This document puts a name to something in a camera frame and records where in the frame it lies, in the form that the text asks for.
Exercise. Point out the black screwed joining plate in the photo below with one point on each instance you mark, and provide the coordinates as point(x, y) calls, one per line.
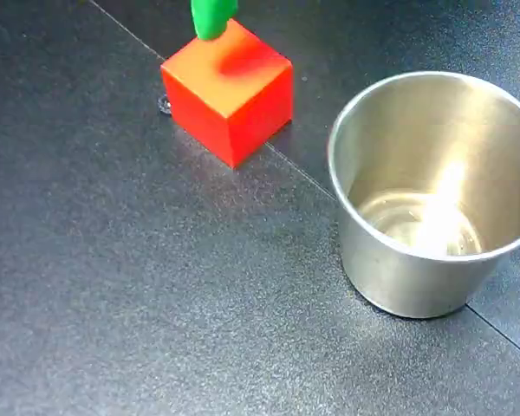
point(164, 106)

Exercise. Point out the red cube block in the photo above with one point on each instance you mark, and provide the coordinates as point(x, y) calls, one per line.
point(242, 125)

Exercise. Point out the stainless steel cup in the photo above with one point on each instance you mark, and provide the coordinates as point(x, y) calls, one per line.
point(394, 277)

